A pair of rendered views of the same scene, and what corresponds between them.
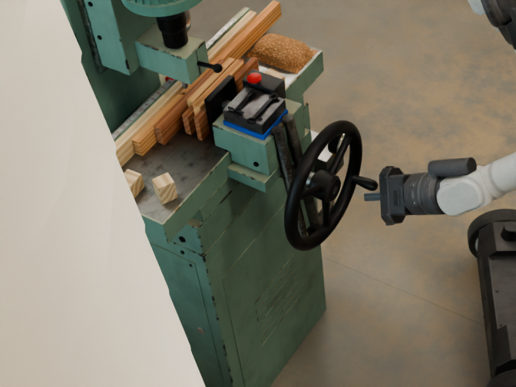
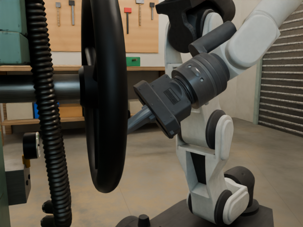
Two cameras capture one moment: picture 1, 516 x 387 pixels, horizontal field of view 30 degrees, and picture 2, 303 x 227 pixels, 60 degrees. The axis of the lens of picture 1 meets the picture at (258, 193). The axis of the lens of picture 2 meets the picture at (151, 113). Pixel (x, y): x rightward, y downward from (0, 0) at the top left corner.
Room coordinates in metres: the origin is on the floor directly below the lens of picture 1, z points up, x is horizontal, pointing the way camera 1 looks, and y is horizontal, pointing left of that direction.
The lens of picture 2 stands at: (1.13, 0.13, 0.84)
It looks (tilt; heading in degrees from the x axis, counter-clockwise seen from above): 10 degrees down; 302
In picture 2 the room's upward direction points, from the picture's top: straight up
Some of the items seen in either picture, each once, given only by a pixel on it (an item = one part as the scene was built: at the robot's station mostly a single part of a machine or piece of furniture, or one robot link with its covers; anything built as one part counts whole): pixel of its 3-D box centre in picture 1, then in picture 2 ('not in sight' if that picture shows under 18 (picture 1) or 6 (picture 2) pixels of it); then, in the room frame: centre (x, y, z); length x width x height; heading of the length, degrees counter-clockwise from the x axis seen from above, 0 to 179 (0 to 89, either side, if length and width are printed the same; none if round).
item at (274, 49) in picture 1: (281, 47); not in sight; (1.73, -0.10, 0.92); 0.14 x 0.09 x 0.04; 50
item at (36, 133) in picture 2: (338, 144); (30, 149); (1.67, -0.21, 0.65); 0.06 x 0.04 x 0.08; 140
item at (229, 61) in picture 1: (213, 88); not in sight; (1.62, 0.06, 0.93); 0.16 x 0.02 x 0.06; 140
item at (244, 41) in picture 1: (212, 73); not in sight; (1.68, 0.06, 0.92); 0.54 x 0.02 x 0.04; 140
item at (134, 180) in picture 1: (130, 183); not in sight; (1.37, 0.25, 0.92); 0.04 x 0.04 x 0.04; 53
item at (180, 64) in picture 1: (173, 55); not in sight; (1.62, 0.13, 1.03); 0.14 x 0.07 x 0.09; 50
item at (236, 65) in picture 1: (220, 95); not in sight; (1.58, 0.05, 0.94); 0.16 x 0.02 x 0.07; 140
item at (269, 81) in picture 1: (258, 102); not in sight; (1.48, -0.03, 0.99); 0.13 x 0.11 x 0.06; 140
